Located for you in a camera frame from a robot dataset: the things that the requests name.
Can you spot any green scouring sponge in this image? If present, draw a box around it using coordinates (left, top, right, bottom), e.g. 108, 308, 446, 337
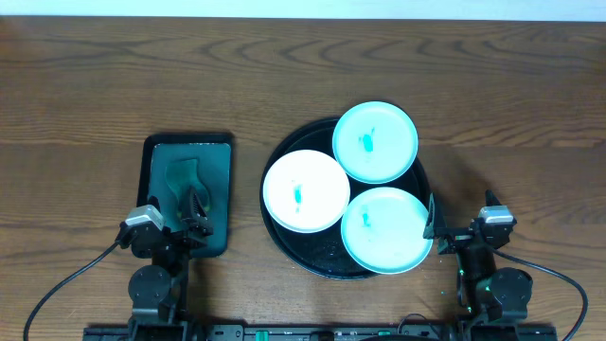
165, 158, 211, 210

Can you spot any mint plate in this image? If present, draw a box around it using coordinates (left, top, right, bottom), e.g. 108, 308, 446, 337
331, 101, 419, 185
341, 187, 433, 275

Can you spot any white plate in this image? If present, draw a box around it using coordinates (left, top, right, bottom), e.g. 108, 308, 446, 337
261, 150, 350, 234

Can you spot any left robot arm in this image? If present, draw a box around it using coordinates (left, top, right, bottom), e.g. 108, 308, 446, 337
116, 187, 213, 340

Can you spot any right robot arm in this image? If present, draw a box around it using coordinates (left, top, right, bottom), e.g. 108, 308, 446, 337
423, 190, 533, 339

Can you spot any black rectangular water tray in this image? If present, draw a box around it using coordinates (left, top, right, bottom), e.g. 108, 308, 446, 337
136, 133, 233, 259

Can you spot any black round tray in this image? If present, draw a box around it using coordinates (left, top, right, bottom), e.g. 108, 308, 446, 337
259, 117, 431, 280

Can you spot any right black cable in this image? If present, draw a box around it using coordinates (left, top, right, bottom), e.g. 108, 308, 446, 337
491, 245, 590, 341

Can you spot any black cable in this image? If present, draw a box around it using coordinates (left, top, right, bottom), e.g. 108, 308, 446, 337
491, 245, 590, 341
22, 239, 125, 341

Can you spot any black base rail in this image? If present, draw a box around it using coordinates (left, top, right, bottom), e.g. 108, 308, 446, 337
82, 323, 559, 341

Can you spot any left black cable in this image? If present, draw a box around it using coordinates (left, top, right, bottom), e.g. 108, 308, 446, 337
22, 239, 125, 341

